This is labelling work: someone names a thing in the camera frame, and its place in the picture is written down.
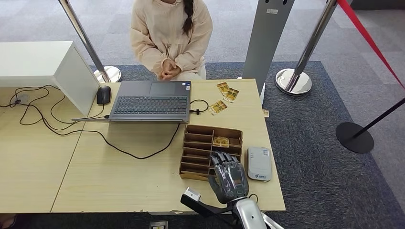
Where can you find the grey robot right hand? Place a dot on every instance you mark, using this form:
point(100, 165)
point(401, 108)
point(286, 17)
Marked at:
point(231, 183)

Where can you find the person's left hand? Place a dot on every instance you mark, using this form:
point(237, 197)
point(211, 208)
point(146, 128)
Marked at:
point(174, 69)

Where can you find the person's right hand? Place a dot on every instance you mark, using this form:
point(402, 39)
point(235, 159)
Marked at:
point(164, 75)

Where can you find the yellow hotel key card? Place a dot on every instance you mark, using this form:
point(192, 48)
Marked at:
point(221, 142)
point(231, 94)
point(222, 88)
point(218, 107)

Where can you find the black computer mouse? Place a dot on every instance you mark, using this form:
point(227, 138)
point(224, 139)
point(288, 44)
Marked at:
point(103, 94)

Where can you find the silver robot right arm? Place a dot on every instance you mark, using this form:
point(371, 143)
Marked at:
point(250, 215)

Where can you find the grey white card reader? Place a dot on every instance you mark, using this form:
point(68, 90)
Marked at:
point(259, 164)

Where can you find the person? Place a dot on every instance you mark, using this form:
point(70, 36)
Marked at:
point(158, 34)

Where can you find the wooden card organizer tray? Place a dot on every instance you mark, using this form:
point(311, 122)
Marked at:
point(196, 139)

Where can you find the small tan card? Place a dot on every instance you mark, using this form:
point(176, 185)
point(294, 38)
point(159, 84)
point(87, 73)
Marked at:
point(265, 113)

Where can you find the dark grey laptop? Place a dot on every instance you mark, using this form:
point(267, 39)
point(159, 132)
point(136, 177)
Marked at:
point(152, 106)

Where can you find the metal floor socket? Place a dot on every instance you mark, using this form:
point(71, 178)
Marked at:
point(158, 225)

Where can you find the grey kiosk pillar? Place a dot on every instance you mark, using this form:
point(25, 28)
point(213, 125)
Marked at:
point(265, 41)

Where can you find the white box cabinet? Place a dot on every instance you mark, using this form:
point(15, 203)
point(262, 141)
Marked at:
point(31, 60)

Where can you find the red barrier belt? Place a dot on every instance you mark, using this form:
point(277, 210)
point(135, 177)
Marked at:
point(364, 31)

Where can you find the dark brown rounded object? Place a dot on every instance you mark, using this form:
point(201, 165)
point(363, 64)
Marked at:
point(6, 222)

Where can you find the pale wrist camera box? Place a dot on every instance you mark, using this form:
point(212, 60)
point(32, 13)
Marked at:
point(192, 195)

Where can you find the chrome stanchion post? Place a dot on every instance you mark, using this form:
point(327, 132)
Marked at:
point(294, 82)
point(80, 31)

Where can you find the black stanchion post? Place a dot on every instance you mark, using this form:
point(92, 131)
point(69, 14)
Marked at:
point(354, 137)

